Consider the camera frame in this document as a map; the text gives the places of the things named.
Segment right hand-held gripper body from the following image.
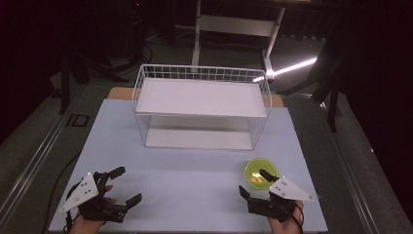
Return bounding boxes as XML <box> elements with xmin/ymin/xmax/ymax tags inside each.
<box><xmin>246</xmin><ymin>175</ymin><xmax>316</xmax><ymax>223</ymax></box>

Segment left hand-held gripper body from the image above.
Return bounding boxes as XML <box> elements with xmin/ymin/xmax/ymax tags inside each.
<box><xmin>58</xmin><ymin>171</ymin><xmax>128</xmax><ymax>224</ymax></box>

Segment green plastic bowl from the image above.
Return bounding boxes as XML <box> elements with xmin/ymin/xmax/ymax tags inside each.
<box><xmin>244</xmin><ymin>157</ymin><xmax>281</xmax><ymax>191</ymax></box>

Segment person's right hand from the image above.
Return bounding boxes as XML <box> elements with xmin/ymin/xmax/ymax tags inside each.
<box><xmin>267</xmin><ymin>200</ymin><xmax>306</xmax><ymax>234</ymax></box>

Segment person's left hand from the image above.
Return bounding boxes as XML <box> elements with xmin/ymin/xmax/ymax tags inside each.
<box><xmin>68</xmin><ymin>184</ymin><xmax>117</xmax><ymax>234</ymax></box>

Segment pale blue table mat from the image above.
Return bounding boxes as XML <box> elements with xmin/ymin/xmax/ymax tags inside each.
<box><xmin>48</xmin><ymin>97</ymin><xmax>329</xmax><ymax>234</ymax></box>

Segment black floor socket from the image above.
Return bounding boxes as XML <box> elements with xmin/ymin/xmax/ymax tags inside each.
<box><xmin>65</xmin><ymin>113</ymin><xmax>90</xmax><ymax>128</ymax></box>

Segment black metal stand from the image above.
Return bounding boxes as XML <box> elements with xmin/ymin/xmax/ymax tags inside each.
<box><xmin>311</xmin><ymin>53</ymin><xmax>346</xmax><ymax>133</ymax></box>
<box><xmin>57</xmin><ymin>53</ymin><xmax>72</xmax><ymax>115</ymax></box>

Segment bright light strip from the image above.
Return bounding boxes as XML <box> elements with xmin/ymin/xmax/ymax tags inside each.
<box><xmin>252</xmin><ymin>57</ymin><xmax>319</xmax><ymax>83</ymax></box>

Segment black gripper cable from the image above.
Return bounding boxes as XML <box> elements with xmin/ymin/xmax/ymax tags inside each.
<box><xmin>278</xmin><ymin>200</ymin><xmax>306</xmax><ymax>234</ymax></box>
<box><xmin>41</xmin><ymin>150</ymin><xmax>83</xmax><ymax>234</ymax></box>

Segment metal floor rail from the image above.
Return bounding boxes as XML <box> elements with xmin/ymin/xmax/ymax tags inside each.
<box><xmin>0</xmin><ymin>85</ymin><xmax>86</xmax><ymax>216</ymax></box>

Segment white wire shelf rack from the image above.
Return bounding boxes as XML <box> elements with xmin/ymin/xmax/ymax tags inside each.
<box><xmin>131</xmin><ymin>63</ymin><xmax>273</xmax><ymax>152</ymax></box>

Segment black floor cables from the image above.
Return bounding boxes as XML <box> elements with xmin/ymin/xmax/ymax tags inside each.
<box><xmin>86</xmin><ymin>40</ymin><xmax>155</xmax><ymax>84</ymax></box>

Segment white chair frame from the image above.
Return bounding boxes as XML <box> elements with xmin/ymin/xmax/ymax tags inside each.
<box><xmin>190</xmin><ymin>0</ymin><xmax>287</xmax><ymax>80</ymax></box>

